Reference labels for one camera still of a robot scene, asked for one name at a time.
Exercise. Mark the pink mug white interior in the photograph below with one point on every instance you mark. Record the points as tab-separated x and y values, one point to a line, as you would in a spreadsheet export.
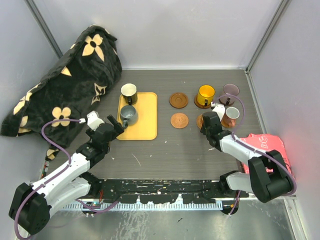
231	113

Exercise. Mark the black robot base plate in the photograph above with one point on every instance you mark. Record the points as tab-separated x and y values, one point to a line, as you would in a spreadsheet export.
128	191

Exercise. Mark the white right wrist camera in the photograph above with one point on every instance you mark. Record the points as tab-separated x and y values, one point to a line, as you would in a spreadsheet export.
219	109

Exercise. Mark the brown wooden saucer coaster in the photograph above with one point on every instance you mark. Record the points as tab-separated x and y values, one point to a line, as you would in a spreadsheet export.
203	102
178	100

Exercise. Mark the purple mug black handle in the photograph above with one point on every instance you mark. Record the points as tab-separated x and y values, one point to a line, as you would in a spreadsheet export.
230	90

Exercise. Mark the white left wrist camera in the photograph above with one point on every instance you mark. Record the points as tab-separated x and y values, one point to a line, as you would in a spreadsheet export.
92	120

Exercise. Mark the dark wooden coaster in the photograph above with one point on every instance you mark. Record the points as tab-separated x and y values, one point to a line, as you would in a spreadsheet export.
227	100

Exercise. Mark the black floral plush blanket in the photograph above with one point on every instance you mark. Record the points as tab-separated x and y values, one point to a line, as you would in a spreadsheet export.
70	90

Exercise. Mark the white slotted cable duct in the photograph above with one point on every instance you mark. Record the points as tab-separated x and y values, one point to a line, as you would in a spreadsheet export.
176	206

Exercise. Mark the grey speckled round mug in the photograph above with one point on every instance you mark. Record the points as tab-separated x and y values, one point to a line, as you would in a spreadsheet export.
128	115

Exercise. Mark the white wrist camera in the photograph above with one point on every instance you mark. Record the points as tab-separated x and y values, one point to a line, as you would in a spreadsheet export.
92	120
219	109

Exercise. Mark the woven rattan coaster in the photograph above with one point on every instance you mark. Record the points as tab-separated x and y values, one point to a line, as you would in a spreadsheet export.
179	120
199	121

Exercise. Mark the pink patterned package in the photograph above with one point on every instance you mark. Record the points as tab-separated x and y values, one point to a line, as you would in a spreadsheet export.
268	142

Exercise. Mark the black mug cream interior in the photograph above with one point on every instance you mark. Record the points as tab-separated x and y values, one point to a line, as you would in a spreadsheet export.
130	94

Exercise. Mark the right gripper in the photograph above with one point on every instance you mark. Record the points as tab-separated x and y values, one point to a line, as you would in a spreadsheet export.
203	129

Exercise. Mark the light wooden coaster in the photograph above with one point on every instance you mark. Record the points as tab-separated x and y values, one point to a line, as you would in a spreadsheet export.
228	122

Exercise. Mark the yellow mug black handle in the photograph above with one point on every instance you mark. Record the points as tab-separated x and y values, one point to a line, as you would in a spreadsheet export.
206	91

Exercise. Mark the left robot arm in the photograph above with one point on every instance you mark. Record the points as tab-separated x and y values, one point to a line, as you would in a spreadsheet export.
33	205

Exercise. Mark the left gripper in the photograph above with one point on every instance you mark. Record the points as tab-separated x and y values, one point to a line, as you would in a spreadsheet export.
115	124

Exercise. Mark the yellow serving tray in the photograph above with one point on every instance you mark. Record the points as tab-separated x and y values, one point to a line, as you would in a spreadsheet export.
146	127

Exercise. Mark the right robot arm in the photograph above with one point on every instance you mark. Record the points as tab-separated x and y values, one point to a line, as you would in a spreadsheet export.
268	176

